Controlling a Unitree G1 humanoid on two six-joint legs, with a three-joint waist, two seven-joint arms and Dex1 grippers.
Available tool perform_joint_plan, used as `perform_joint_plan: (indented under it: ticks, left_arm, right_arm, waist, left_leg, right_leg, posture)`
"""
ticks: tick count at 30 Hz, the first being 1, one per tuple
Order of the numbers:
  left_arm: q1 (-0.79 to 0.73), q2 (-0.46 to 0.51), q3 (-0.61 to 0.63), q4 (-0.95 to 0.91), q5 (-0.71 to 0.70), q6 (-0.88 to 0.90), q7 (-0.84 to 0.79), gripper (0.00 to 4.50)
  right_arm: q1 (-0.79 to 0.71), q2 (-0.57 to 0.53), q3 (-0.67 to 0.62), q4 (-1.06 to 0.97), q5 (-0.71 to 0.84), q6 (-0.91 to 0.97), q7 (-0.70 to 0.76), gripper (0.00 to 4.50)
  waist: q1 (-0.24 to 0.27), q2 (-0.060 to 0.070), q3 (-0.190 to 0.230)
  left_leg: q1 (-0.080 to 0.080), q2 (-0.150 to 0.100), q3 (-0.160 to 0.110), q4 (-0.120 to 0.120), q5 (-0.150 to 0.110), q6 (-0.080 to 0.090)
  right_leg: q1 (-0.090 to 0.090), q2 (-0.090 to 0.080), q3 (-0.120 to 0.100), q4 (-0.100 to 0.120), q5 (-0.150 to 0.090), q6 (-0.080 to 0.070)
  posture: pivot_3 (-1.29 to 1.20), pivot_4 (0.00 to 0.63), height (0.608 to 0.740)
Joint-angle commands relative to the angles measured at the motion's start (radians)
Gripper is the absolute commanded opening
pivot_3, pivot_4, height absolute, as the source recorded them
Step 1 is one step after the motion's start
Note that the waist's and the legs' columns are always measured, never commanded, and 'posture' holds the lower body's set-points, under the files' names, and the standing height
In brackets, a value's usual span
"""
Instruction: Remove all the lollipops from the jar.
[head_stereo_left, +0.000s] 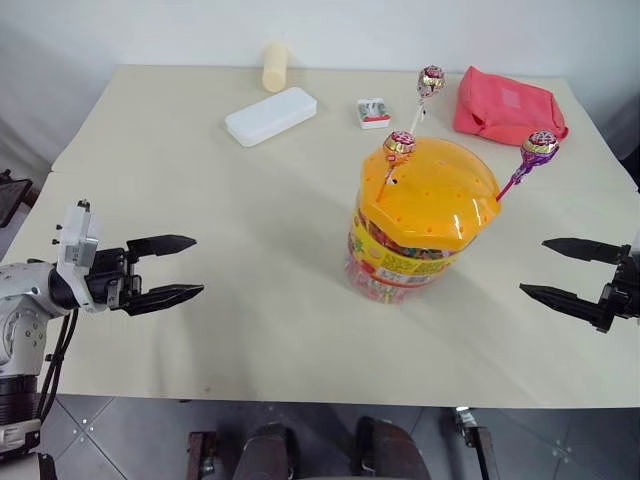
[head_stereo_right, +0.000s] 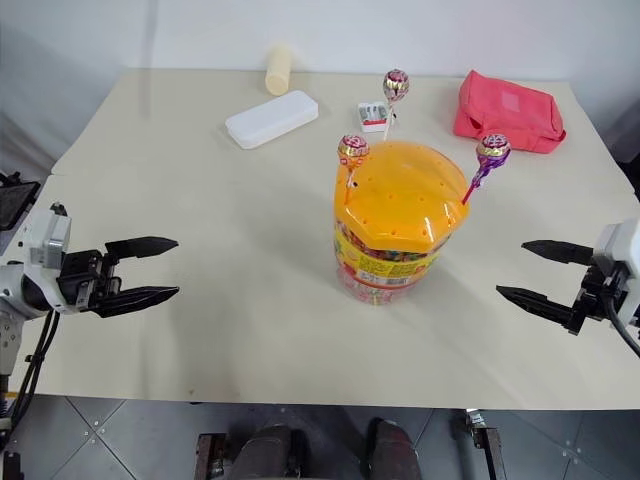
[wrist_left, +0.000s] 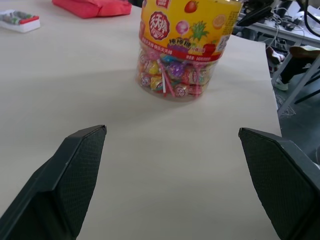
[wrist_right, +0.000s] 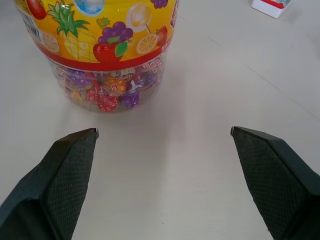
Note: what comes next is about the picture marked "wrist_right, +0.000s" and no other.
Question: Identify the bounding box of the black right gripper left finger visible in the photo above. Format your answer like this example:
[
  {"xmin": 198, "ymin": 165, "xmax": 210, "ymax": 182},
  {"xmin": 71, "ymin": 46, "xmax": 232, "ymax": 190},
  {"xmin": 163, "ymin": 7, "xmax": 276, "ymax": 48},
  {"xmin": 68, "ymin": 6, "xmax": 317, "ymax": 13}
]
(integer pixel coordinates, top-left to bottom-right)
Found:
[{"xmin": 0, "ymin": 128, "xmax": 99, "ymax": 240}]

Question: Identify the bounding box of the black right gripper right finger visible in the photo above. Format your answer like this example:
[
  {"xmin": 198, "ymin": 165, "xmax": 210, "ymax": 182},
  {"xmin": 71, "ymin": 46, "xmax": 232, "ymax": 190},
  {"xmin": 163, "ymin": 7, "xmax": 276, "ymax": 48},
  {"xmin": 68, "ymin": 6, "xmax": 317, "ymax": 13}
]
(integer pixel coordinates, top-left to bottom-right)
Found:
[{"xmin": 230, "ymin": 126, "xmax": 320, "ymax": 240}]

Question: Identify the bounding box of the red candy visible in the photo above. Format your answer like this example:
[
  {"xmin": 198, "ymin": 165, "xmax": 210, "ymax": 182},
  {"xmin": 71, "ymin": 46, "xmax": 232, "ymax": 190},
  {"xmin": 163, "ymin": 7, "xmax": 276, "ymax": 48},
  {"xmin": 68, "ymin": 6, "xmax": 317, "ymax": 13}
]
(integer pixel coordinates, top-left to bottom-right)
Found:
[{"xmin": 96, "ymin": 94, "xmax": 119, "ymax": 113}]

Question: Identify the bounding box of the purple candy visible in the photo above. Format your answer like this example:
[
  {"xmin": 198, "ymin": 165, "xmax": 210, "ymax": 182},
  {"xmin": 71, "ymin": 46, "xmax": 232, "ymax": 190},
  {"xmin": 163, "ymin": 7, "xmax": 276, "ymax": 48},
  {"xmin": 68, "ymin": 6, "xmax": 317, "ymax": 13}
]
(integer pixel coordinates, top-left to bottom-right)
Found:
[{"xmin": 119, "ymin": 90, "xmax": 140, "ymax": 108}]

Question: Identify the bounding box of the orange candy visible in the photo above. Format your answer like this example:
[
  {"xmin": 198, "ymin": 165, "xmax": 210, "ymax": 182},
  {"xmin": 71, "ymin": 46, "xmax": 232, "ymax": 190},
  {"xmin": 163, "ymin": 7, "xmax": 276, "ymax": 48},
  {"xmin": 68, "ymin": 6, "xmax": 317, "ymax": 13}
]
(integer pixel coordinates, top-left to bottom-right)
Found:
[{"xmin": 104, "ymin": 77, "xmax": 127, "ymax": 95}]

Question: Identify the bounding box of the clear lollipop jar fruit label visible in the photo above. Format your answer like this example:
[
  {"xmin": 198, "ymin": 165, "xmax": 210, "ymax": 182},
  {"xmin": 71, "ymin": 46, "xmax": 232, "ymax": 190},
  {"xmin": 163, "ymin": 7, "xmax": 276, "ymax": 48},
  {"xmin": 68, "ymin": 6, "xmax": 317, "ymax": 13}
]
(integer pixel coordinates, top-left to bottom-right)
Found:
[{"xmin": 13, "ymin": 0, "xmax": 181, "ymax": 114}]

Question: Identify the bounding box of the white red box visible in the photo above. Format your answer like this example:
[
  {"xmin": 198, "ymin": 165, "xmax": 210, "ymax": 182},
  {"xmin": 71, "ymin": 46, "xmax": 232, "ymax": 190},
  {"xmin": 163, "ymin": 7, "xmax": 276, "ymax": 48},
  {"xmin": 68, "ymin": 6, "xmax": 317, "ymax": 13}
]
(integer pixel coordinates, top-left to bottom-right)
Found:
[{"xmin": 250, "ymin": 0, "xmax": 292, "ymax": 19}]

